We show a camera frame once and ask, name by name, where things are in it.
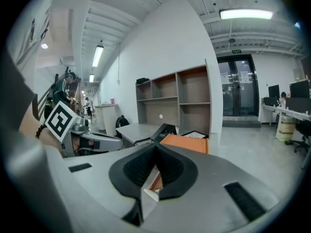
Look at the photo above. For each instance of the long ceiling light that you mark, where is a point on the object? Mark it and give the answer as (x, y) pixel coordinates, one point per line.
(245, 14)
(97, 56)
(91, 78)

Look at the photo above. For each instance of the yellow and white bin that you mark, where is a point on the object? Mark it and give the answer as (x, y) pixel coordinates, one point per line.
(285, 130)

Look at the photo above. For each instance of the orange box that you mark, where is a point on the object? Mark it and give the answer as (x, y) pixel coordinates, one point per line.
(187, 144)

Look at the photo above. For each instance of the black picture frame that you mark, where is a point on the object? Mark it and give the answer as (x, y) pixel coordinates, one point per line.
(195, 135)

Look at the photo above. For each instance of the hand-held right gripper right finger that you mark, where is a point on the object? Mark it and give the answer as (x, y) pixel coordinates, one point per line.
(206, 190)

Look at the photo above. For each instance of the grey and orange shelf unit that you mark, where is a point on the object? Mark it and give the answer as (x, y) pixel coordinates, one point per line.
(179, 98)

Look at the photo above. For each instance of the black glass double door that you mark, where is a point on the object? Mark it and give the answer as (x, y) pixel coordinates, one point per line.
(238, 86)

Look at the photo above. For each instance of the person's left forearm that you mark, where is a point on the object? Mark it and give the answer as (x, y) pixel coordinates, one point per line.
(30, 127)

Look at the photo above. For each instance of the black bag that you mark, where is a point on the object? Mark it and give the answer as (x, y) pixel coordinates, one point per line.
(143, 81)

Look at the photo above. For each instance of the black backpack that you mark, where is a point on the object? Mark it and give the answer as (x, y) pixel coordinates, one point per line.
(122, 124)

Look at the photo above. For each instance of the white office desk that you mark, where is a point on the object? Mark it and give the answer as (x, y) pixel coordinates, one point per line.
(286, 113)

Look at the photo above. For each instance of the black office chair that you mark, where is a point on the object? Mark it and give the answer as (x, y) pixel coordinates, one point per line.
(303, 135)

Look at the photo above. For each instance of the white ribbed cylinder bin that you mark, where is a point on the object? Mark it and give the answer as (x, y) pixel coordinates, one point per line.
(109, 120)

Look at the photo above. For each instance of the green exit sign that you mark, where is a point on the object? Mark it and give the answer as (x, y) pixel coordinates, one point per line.
(236, 51)

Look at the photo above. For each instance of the person's white shirt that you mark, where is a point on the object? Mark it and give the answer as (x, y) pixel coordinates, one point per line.
(26, 33)

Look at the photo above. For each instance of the black computer monitor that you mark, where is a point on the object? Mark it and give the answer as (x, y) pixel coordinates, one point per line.
(274, 92)
(299, 89)

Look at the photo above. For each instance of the grey wooden desk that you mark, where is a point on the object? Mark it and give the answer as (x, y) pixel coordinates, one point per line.
(138, 130)

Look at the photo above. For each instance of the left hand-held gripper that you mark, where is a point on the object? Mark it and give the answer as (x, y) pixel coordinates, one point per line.
(59, 120)

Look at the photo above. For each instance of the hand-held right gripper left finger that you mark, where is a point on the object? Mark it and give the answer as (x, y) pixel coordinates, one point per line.
(97, 183)

